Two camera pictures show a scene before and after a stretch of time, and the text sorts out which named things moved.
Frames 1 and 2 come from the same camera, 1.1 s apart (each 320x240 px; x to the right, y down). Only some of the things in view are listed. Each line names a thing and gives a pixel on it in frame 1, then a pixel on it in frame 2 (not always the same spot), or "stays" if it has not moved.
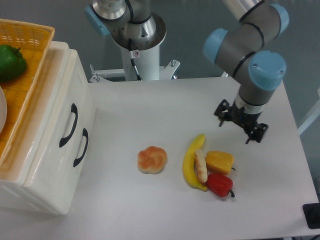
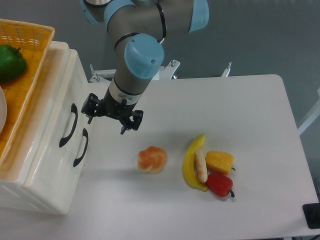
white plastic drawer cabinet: x=44 y=171 stays
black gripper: x=225 y=112 -> x=110 y=108
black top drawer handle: x=74 y=109 stays
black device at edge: x=311 y=212 stays
